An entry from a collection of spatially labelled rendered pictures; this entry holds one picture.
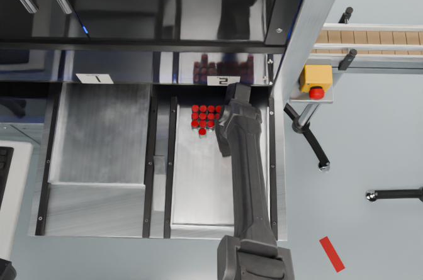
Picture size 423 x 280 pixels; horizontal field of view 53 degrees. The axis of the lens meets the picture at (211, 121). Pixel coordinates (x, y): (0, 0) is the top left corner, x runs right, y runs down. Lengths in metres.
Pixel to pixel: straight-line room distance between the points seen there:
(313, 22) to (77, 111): 0.74
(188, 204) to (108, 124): 0.33
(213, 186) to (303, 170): 1.01
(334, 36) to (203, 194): 0.60
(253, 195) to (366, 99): 1.66
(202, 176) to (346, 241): 1.11
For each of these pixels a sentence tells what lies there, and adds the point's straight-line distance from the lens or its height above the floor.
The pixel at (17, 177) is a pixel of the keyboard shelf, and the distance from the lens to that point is 1.39.
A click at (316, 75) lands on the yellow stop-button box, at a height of 1.03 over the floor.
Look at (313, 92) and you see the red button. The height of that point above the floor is 1.01.
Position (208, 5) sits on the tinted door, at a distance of 0.83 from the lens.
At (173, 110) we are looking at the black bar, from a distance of 1.23.
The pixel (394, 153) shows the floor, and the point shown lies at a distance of 2.29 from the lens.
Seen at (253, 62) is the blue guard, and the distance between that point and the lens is 1.02.
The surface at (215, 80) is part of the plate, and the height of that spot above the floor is 1.03.
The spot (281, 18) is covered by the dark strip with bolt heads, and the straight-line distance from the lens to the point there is 0.86.
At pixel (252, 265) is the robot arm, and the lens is 0.64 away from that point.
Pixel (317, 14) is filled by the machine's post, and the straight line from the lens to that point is 0.85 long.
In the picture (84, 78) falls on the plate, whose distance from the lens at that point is 1.18.
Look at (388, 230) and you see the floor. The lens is 2.21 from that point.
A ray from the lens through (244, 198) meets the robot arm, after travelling 0.72.
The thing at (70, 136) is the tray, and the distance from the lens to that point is 1.28.
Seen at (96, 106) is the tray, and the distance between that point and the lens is 1.29.
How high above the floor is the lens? 2.05
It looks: 72 degrees down
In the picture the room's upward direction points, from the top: 1 degrees counter-clockwise
